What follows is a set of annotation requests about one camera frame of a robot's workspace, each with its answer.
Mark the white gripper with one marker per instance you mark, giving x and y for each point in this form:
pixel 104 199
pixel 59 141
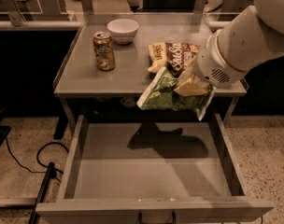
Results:
pixel 214 62

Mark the green jalapeno chip bag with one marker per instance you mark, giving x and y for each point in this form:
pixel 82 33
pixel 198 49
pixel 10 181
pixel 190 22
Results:
pixel 160 95

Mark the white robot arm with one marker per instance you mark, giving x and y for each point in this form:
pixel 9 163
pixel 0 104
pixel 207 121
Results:
pixel 254 37

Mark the brown yellow chip bag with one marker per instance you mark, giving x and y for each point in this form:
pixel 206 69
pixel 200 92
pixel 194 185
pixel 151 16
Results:
pixel 174 56

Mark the grey counter cabinet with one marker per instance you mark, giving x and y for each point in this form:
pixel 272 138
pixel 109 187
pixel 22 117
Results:
pixel 79 78

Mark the grey open drawer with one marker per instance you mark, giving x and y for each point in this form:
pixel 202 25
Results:
pixel 114 171

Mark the white ceramic bowl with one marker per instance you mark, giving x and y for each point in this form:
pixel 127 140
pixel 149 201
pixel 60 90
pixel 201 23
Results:
pixel 123 31

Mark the orange soda can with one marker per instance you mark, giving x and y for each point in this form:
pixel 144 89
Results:
pixel 103 51

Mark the black floor bar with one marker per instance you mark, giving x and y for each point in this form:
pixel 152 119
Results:
pixel 50 173

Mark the black drawer handle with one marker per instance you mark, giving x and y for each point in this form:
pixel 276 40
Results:
pixel 148 218

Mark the grey side counter rail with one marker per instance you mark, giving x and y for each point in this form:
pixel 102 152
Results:
pixel 73 23

